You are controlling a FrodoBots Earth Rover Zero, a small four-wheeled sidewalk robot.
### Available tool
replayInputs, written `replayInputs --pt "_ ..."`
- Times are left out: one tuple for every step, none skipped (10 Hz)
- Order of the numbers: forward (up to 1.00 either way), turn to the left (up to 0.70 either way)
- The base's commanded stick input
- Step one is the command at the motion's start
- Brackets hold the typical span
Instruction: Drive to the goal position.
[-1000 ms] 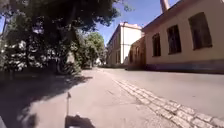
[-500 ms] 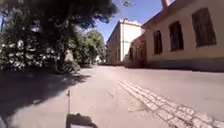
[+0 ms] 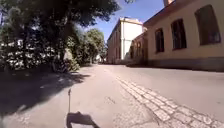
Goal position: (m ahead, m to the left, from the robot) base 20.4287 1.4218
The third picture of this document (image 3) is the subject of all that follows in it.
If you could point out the large dark tree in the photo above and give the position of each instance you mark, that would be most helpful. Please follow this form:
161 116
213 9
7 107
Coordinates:
43 30

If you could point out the yellow building with dark windows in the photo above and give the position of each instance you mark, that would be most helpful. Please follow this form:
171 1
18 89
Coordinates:
186 36

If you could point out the grey asphalt road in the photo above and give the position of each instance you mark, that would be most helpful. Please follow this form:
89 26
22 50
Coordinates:
100 86

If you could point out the tall pale yellow building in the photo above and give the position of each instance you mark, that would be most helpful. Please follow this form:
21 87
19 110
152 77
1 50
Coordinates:
125 40

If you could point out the pale cobblestone strip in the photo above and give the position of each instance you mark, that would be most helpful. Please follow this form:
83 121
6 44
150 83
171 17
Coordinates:
156 106

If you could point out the row of green trees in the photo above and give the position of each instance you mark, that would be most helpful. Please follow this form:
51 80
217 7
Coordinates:
90 46

